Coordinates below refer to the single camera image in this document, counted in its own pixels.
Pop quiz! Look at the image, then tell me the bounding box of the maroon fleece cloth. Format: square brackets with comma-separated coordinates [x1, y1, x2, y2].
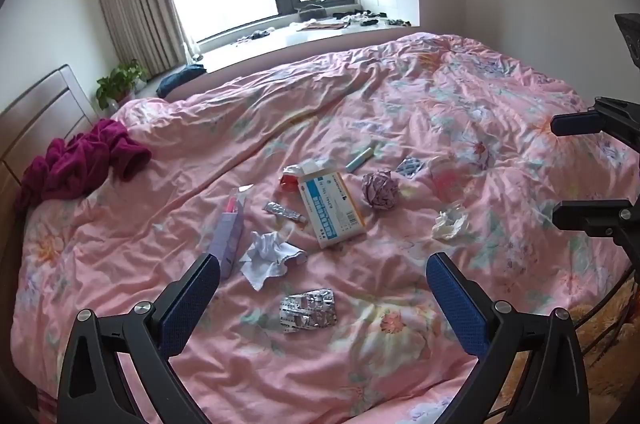
[14, 118, 152, 215]

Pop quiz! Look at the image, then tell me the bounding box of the brown flat board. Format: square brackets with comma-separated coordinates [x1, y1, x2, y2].
[296, 20, 349, 32]

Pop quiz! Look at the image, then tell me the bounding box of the light blue tube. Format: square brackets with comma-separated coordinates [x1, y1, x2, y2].
[346, 145, 377, 172]

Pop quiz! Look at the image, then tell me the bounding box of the red small packet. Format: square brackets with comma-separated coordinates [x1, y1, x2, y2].
[280, 165, 307, 192]

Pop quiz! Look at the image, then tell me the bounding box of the pink floral duvet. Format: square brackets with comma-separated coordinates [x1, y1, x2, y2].
[10, 32, 636, 424]

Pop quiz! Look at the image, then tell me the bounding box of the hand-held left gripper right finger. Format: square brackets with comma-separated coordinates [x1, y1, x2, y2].
[426, 253, 591, 424]

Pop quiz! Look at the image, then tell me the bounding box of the white blue medicine box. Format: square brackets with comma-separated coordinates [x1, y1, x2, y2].
[297, 171, 367, 250]

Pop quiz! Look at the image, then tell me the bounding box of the purple carton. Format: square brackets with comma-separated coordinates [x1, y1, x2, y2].
[206, 189, 247, 280]

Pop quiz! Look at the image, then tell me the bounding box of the purple paper ball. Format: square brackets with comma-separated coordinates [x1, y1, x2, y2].
[361, 170, 402, 209]

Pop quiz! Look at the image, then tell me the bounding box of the blue cloth on sill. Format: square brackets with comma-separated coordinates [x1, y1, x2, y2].
[156, 63, 208, 98]

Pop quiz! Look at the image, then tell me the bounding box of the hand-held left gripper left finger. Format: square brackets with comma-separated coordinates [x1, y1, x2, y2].
[57, 253, 221, 424]

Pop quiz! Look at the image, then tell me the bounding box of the black cable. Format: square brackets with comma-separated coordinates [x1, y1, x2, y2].
[572, 261, 640, 357]

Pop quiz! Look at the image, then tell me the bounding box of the small white carton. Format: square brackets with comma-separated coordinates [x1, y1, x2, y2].
[295, 158, 336, 178]

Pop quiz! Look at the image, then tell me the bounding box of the blue foil packet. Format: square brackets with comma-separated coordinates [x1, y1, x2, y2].
[395, 157, 426, 178]

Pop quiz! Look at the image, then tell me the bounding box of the silver blister pack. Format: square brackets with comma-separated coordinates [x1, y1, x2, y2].
[279, 288, 340, 334]

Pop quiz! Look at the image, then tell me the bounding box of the clear plastic wrapper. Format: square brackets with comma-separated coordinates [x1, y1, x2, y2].
[427, 157, 468, 200]

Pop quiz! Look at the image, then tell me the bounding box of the silver ointment tube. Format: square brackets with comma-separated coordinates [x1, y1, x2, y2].
[263, 200, 309, 225]

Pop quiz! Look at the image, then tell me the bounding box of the wooden headboard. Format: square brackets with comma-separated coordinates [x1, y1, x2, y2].
[0, 64, 98, 405]

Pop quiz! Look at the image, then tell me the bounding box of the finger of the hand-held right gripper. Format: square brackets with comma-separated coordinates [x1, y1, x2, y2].
[550, 96, 640, 141]
[551, 199, 640, 266]

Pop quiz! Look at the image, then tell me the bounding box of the green potted plant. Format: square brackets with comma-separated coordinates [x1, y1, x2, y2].
[95, 59, 150, 110]

